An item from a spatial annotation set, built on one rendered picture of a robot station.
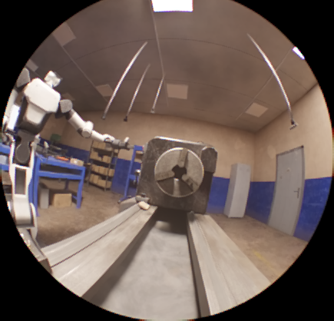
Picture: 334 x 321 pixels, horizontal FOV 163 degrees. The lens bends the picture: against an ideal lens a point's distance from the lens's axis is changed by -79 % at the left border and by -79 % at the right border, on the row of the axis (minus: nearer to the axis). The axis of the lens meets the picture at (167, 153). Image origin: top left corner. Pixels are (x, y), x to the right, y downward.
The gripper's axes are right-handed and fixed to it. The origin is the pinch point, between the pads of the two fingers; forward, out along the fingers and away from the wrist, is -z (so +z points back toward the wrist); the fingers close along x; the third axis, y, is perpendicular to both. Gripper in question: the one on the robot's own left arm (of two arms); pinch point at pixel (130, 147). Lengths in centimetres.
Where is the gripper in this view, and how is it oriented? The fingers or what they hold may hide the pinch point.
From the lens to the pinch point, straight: 102.7
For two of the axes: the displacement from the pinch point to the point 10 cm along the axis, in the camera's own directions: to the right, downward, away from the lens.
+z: -9.8, -1.7, 1.3
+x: -0.9, -2.1, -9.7
